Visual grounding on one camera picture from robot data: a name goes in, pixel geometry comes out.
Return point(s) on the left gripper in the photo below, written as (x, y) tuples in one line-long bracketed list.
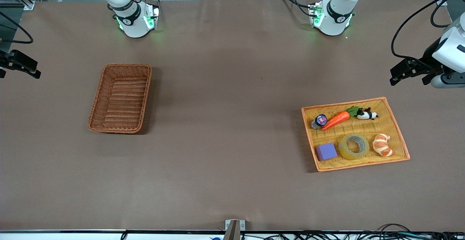
[(427, 60)]

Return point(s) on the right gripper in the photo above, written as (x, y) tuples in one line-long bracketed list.
[(14, 61)]

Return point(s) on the clear tape roll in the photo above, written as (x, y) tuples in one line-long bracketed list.
[(343, 149)]

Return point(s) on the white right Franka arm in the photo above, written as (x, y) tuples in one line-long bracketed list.
[(134, 25)]

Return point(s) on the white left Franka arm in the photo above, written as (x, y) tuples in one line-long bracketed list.
[(336, 11)]

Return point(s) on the brown wicker basket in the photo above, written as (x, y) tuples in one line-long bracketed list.
[(120, 98)]

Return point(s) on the black white panda toy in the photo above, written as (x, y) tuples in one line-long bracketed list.
[(367, 115)]

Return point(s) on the orange yellow wicker tray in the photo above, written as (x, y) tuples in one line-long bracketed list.
[(363, 128)]

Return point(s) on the toy croissant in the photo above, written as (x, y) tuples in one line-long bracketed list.
[(382, 145)]

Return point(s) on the orange toy carrot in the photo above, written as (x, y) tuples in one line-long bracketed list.
[(336, 120)]

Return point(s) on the small bottle purple cap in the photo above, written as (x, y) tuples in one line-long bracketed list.
[(321, 120)]

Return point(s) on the purple foam block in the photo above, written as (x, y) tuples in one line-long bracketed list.
[(326, 151)]

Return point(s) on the brown table cover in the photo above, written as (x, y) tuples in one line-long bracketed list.
[(232, 87)]

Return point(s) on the silver corner bracket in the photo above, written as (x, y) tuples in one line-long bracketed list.
[(441, 0)]

